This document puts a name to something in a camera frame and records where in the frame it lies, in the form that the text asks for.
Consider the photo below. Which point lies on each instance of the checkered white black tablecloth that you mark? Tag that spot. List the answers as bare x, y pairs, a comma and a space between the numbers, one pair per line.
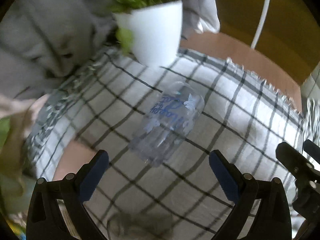
102, 106

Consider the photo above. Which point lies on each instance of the white curved chair rail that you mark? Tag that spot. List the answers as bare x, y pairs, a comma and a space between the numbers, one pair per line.
260, 24

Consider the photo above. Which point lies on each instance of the white ribbed plant pot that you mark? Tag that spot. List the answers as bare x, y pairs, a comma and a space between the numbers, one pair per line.
151, 34

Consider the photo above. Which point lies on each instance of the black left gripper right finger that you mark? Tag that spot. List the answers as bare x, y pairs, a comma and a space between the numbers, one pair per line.
272, 220

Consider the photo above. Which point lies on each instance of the grey blanket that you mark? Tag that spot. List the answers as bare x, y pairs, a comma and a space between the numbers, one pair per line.
44, 41

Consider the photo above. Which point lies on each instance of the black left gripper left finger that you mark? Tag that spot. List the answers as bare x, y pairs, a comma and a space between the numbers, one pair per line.
45, 220

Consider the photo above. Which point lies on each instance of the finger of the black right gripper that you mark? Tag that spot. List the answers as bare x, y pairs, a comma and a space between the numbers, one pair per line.
306, 199
311, 149

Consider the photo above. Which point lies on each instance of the pink beige cloth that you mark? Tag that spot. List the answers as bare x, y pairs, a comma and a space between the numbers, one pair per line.
22, 115

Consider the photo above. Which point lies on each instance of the clear cup with blue print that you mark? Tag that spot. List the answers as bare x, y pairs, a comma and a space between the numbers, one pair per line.
167, 123

